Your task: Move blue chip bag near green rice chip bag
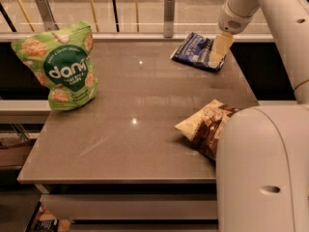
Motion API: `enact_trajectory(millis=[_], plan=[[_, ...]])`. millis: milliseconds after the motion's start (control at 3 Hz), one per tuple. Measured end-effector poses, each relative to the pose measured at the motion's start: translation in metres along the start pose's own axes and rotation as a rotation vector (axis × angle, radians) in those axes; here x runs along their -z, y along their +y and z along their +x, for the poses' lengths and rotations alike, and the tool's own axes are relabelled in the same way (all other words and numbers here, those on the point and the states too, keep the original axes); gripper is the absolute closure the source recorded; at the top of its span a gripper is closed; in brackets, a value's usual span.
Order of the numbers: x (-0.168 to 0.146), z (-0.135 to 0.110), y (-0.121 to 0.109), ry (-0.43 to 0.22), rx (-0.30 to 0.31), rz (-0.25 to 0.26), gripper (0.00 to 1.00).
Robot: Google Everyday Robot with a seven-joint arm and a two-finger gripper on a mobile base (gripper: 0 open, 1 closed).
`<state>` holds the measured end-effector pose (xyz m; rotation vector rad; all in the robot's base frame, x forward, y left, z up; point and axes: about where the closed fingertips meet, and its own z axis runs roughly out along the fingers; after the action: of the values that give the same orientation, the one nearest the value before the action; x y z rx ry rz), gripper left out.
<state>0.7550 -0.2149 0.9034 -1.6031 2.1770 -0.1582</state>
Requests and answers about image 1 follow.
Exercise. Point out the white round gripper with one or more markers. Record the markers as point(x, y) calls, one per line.
point(234, 21)

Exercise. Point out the blue Kettle chip bag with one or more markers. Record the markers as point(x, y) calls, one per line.
point(195, 52)

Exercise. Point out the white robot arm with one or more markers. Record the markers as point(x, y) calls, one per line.
point(262, 164)

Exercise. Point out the brown sea salt chip bag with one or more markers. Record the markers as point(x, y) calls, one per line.
point(204, 127)

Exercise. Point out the green Dang rice chip bag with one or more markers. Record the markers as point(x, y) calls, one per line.
point(60, 61)

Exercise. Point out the snack bag on floor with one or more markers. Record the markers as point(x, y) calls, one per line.
point(44, 221)

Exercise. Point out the grey drawer front under table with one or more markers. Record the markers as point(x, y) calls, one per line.
point(131, 206)

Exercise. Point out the metal glass railing bracket middle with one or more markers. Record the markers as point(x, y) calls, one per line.
point(168, 18)

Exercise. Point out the metal glass railing bracket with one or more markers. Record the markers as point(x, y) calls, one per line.
point(168, 18)
point(48, 19)

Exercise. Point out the metal glass railing bracket left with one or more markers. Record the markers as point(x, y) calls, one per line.
point(48, 19)

